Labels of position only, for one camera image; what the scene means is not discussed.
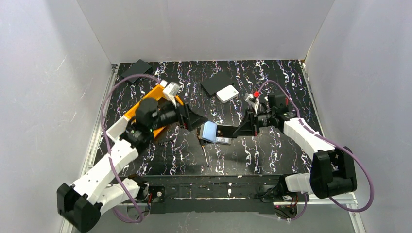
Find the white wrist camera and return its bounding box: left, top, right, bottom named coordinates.
left=160, top=80, right=180, bottom=107
left=244, top=91, right=260, bottom=114

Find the black flat pad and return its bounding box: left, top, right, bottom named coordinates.
left=120, top=59, right=153, bottom=80

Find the yellow plastic bin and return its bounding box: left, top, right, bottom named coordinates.
left=119, top=83, right=186, bottom=143

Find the white rectangular box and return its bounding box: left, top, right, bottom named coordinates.
left=216, top=85, right=239, bottom=103

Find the white VIP credit card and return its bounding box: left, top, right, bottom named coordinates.
left=215, top=137, right=231, bottom=145

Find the black screwdriver bit strip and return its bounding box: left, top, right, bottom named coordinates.
left=157, top=138, right=175, bottom=146

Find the aluminium rail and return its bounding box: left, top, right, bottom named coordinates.
left=80, top=64, right=119, bottom=176
left=66, top=182, right=358, bottom=206

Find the white plastic bin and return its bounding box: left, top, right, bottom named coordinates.
left=106, top=115, right=129, bottom=142

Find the black flat box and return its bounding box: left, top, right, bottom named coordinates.
left=201, top=72, right=235, bottom=96

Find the yellow black screwdriver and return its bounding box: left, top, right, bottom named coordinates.
left=196, top=130, right=209, bottom=167

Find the aluminium front rail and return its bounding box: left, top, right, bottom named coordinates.
left=66, top=182, right=358, bottom=206

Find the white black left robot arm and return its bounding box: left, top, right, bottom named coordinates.
left=56, top=98, right=208, bottom=233

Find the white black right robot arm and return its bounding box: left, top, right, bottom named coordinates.
left=232, top=92, right=357, bottom=199

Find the black glossy credit card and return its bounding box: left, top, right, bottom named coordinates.
left=216, top=125, right=240, bottom=138

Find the aluminium left side rail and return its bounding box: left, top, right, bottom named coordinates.
left=80, top=64, right=119, bottom=176

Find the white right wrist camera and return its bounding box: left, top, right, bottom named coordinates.
left=244, top=91, right=260, bottom=114

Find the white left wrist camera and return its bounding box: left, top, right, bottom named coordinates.
left=160, top=80, right=180, bottom=107

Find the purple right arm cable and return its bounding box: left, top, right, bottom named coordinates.
left=257, top=80, right=375, bottom=221

